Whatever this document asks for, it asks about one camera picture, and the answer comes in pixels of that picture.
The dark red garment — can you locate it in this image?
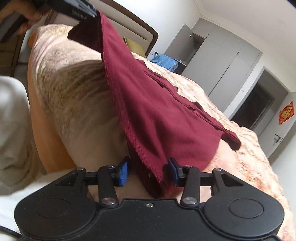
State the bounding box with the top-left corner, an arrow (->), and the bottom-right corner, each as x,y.
68,13 -> 241,198

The blue clothing on chair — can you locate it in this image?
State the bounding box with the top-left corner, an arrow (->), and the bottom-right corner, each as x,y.
151,54 -> 178,72

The beige operator clothing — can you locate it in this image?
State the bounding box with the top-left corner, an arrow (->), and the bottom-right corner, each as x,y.
0,76 -> 42,195

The white bedroom door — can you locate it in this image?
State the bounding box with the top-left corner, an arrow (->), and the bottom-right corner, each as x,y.
258,92 -> 295,158

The operator hand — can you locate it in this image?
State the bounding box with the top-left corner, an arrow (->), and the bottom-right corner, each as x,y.
1,0 -> 49,35

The brown padded bed headboard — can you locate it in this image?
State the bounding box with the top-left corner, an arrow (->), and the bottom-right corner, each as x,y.
50,1 -> 158,57

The mustard yellow pillow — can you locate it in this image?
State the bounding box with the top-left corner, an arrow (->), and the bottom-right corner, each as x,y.
123,37 -> 146,58

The floral peach bed quilt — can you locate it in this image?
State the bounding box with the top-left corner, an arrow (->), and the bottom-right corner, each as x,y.
28,25 -> 295,240

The grey built-in wardrobe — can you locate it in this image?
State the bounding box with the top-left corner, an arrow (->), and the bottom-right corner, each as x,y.
165,19 -> 262,112

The red fu door decoration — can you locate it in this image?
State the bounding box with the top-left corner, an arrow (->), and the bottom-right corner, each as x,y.
279,101 -> 295,125

